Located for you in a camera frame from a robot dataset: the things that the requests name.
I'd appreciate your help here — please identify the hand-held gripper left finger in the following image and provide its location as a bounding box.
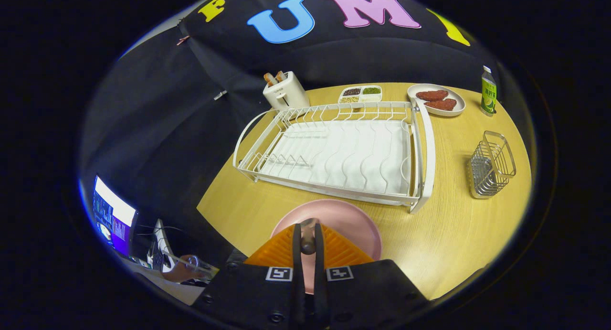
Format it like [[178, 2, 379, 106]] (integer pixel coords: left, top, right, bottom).
[[191, 223, 306, 330]]

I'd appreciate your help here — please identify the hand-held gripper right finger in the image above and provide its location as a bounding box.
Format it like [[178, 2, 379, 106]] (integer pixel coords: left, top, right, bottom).
[[313, 223, 430, 330]]

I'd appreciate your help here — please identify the pink plate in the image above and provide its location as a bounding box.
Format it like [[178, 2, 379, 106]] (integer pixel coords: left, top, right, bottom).
[[271, 199, 382, 295]]

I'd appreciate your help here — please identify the white dish rack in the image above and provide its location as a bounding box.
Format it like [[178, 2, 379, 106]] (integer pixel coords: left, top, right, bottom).
[[232, 101, 436, 214]]

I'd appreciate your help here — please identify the metal wire basket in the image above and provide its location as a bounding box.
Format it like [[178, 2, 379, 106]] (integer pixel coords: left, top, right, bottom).
[[468, 131, 517, 200]]

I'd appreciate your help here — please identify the white oval dish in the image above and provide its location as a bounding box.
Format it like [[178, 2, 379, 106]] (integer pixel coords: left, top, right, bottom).
[[407, 84, 466, 117]]

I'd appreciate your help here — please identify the white desk device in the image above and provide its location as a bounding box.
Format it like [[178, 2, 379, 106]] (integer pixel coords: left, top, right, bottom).
[[148, 219, 175, 273]]

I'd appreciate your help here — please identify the white toaster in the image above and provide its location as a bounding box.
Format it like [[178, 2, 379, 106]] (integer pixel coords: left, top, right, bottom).
[[263, 71, 310, 111]]

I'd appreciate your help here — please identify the white sectioned bean tray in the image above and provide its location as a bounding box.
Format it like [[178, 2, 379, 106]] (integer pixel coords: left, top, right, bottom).
[[338, 85, 383, 104]]

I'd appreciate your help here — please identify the black backdrop cloth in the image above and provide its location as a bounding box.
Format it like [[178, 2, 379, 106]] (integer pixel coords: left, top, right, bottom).
[[79, 0, 530, 273]]

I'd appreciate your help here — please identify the computer monitor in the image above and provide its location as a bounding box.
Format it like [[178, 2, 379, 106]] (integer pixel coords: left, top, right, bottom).
[[92, 175, 139, 258]]

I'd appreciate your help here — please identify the red-brown meat piece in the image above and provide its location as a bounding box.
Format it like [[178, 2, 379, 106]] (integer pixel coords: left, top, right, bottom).
[[424, 99, 458, 112], [415, 90, 449, 102]]

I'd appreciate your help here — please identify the green label drink bottle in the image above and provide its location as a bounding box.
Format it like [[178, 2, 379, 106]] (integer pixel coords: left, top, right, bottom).
[[480, 65, 497, 117]]

